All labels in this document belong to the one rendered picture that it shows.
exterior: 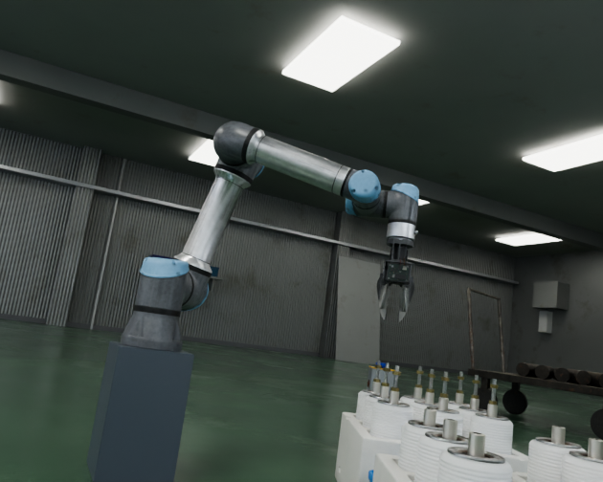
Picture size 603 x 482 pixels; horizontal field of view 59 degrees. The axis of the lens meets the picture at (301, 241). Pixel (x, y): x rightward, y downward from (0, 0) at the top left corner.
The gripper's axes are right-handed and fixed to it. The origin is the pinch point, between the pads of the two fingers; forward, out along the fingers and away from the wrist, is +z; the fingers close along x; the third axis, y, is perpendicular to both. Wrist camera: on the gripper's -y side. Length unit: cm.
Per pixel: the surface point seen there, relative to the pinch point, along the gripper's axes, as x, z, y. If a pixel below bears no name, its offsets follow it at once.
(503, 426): 27.4, 22.2, 11.9
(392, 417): 2.4, 23.6, 16.9
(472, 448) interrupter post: 12, 20, 66
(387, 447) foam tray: 1.8, 29.6, 20.2
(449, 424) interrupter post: 10, 19, 54
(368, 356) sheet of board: -34, 32, -977
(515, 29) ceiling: 76, -261, -275
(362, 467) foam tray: -3.1, 34.4, 21.2
